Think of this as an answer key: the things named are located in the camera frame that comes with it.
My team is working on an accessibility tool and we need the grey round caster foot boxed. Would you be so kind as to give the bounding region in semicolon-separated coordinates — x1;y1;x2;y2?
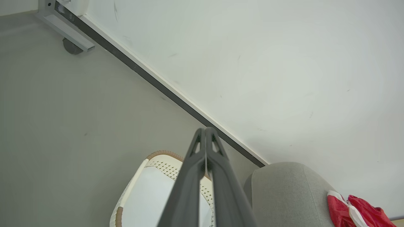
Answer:
62;38;84;55

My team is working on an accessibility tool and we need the dark grey baseboard strip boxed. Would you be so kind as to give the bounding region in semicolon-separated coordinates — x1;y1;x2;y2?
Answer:
54;2;266;168

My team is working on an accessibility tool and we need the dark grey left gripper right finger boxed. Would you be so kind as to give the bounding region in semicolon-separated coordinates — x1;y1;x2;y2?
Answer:
205;127;258;227

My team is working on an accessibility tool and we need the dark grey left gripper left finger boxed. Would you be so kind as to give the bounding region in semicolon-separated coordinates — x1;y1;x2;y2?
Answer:
157;128;207;227

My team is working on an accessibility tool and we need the red and white garment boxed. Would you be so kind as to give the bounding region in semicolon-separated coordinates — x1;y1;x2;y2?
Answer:
327;190;396;227

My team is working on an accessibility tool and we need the grey metal frame leg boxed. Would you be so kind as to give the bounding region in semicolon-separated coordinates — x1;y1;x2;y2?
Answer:
35;0;96;53

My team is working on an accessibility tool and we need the cream perforated laundry basket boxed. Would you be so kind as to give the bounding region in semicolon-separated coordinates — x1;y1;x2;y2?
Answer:
110;150;218;227

